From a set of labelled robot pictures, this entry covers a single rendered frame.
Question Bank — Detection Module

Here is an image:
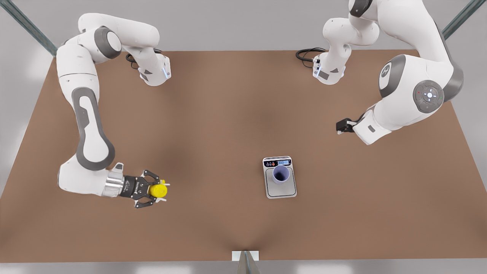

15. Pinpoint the yellow sauce bottle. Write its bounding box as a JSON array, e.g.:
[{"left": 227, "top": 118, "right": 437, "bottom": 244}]
[{"left": 148, "top": 184, "right": 168, "bottom": 198}]

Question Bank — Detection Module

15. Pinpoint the lavender cup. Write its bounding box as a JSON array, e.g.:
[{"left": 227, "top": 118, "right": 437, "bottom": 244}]
[{"left": 272, "top": 165, "right": 293, "bottom": 185}]

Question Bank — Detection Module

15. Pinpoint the silver digital kitchen scale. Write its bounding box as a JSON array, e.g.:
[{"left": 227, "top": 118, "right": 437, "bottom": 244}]
[{"left": 263, "top": 156, "right": 298, "bottom": 199}]

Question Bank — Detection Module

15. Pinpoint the black cable loop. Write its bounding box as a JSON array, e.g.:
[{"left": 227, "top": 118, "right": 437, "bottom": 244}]
[
  {"left": 296, "top": 48, "right": 328, "bottom": 69},
  {"left": 126, "top": 49, "right": 163, "bottom": 71}
]

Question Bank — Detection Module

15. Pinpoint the pale frame post foot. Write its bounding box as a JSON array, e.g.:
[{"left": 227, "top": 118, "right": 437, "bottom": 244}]
[{"left": 232, "top": 250, "right": 260, "bottom": 262}]

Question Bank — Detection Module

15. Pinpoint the silver frame post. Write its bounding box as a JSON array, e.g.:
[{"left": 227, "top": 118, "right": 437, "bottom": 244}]
[
  {"left": 0, "top": 0, "right": 58, "bottom": 57},
  {"left": 237, "top": 251, "right": 261, "bottom": 274},
  {"left": 441, "top": 0, "right": 487, "bottom": 40}
]

